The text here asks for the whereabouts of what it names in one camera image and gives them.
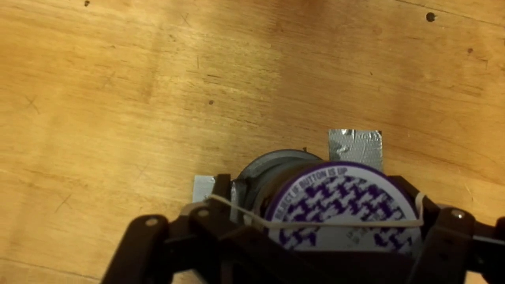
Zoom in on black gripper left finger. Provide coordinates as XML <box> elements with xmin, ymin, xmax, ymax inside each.
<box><xmin>102</xmin><ymin>174</ymin><xmax>318</xmax><ymax>284</ymax></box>

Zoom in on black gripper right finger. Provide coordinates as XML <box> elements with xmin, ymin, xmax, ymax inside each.
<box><xmin>400</xmin><ymin>175</ymin><xmax>505</xmax><ymax>284</ymax></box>

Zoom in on beige elastic rubber band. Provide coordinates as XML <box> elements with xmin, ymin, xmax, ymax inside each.
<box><xmin>209</xmin><ymin>191</ymin><xmax>428</xmax><ymax>230</ymax></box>

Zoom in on purple patterned tape roll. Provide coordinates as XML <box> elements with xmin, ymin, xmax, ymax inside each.
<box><xmin>231</xmin><ymin>148</ymin><xmax>427</xmax><ymax>260</ymax></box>

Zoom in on small silver duct tape piece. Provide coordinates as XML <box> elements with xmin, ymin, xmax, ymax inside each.
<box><xmin>191</xmin><ymin>174</ymin><xmax>218</xmax><ymax>205</ymax></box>

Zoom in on large silver duct tape piece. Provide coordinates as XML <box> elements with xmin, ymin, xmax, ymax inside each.
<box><xmin>327</xmin><ymin>128</ymin><xmax>386</xmax><ymax>174</ymax></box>

